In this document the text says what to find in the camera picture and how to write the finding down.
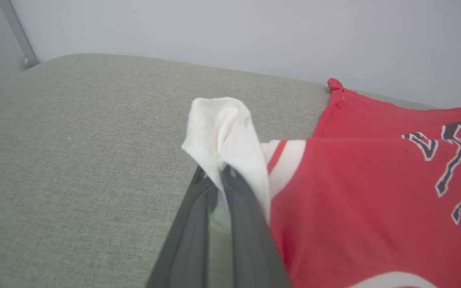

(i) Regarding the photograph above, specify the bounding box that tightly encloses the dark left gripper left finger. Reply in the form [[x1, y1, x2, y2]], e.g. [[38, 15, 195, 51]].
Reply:
[[146, 166, 219, 288]]

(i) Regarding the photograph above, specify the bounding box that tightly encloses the grey metal pole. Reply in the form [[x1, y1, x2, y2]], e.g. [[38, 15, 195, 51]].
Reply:
[[0, 0, 40, 70]]

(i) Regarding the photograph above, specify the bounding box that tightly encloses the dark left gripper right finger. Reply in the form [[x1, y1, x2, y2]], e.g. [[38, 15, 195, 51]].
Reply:
[[220, 164, 293, 288]]

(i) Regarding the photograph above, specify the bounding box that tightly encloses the red and white jersey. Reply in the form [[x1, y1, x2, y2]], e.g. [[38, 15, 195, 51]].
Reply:
[[181, 78, 461, 288]]

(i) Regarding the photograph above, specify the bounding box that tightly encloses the grey fabric sofa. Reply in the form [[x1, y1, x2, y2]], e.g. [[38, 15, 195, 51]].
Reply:
[[0, 53, 439, 288]]

